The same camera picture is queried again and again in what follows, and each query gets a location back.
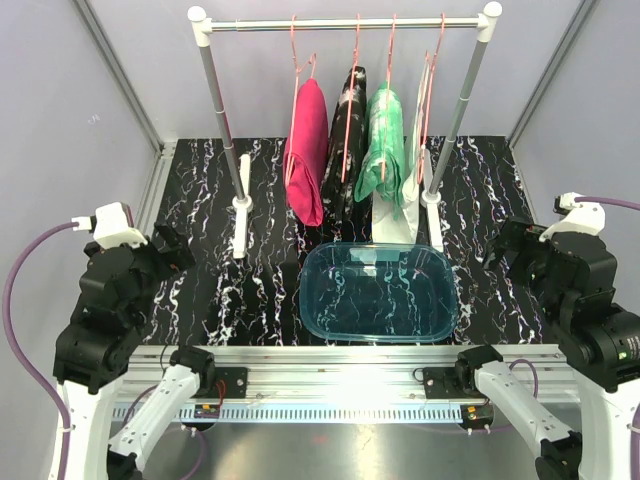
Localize black marble pattern mat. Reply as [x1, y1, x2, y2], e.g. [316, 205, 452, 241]
[144, 136, 551, 346]

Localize magenta pink trousers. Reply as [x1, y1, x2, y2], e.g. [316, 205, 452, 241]
[283, 79, 328, 227]

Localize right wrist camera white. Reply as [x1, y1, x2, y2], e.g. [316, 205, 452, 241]
[538, 192, 606, 243]

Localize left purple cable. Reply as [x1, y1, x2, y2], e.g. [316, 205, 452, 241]
[2, 221, 81, 480]

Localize pink wire hanger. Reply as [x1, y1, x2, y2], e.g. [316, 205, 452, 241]
[284, 14, 317, 188]
[381, 13, 397, 182]
[418, 12, 446, 183]
[341, 13, 361, 184]

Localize black white patterned trousers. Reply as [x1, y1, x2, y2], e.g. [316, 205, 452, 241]
[321, 66, 370, 242]

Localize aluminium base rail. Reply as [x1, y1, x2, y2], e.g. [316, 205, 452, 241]
[112, 344, 579, 423]

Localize white grey clothes rack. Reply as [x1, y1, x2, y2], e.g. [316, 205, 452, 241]
[187, 1, 503, 259]

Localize blue transparent plastic bin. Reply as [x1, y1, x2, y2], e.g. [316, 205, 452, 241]
[298, 242, 459, 343]

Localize green white tie-dye trousers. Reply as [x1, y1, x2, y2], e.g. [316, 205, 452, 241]
[354, 82, 407, 206]

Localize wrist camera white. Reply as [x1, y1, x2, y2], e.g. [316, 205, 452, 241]
[538, 192, 606, 243]
[71, 202, 149, 250]

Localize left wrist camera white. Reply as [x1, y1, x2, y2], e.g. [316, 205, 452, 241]
[71, 202, 149, 250]

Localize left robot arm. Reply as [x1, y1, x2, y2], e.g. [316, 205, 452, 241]
[50, 224, 217, 479]

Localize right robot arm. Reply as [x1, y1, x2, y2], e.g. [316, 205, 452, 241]
[453, 218, 639, 479]

